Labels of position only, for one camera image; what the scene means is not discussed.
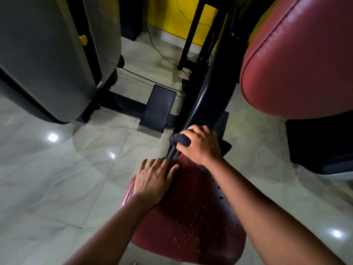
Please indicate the person's right hand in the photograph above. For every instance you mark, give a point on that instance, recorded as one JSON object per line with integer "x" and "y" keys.
{"x": 202, "y": 147}

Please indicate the person's left hand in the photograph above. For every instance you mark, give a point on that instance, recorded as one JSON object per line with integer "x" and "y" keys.
{"x": 153, "y": 182}

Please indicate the person's left middle finger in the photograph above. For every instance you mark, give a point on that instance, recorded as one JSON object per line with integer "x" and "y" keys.
{"x": 159, "y": 165}

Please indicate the person's right thumb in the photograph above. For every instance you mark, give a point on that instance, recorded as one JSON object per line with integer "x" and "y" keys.
{"x": 184, "y": 148}

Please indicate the person's left thumb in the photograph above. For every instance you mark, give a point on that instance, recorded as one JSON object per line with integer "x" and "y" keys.
{"x": 173, "y": 173}

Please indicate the person's left little finger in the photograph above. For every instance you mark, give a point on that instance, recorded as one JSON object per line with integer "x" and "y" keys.
{"x": 142, "y": 168}

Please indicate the dark cleaning cloth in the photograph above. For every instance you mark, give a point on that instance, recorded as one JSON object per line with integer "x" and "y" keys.
{"x": 179, "y": 138}

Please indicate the person's right forearm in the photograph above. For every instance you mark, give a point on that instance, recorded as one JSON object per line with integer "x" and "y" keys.
{"x": 264, "y": 220}

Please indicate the person's left forearm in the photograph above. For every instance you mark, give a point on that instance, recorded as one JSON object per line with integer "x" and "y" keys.
{"x": 115, "y": 234}

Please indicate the red padded seat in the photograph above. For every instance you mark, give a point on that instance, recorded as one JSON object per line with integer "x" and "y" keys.
{"x": 193, "y": 218}

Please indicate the black foot plate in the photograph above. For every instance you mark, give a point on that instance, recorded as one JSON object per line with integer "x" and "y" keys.
{"x": 157, "y": 107}

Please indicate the black machine base block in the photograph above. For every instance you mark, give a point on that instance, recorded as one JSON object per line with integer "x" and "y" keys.
{"x": 322, "y": 143}

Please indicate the yellow selector pin knob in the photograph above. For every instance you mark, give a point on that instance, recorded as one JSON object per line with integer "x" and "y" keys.
{"x": 83, "y": 40}

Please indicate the grey weight stack cover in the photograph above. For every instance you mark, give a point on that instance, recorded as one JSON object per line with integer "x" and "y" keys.
{"x": 49, "y": 55}

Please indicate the red padded backrest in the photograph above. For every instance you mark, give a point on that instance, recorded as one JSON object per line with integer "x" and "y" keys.
{"x": 300, "y": 57}

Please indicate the black curved machine frame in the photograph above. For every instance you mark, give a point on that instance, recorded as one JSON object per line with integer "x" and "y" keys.
{"x": 212, "y": 88}

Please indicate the black base frame bar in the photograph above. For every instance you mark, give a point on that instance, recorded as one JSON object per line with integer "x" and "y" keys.
{"x": 124, "y": 103}

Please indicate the black metal stand frame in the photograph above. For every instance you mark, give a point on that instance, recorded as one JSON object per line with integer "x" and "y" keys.
{"x": 193, "y": 33}

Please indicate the black upright post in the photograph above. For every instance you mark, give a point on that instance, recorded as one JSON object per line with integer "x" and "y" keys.
{"x": 131, "y": 16}

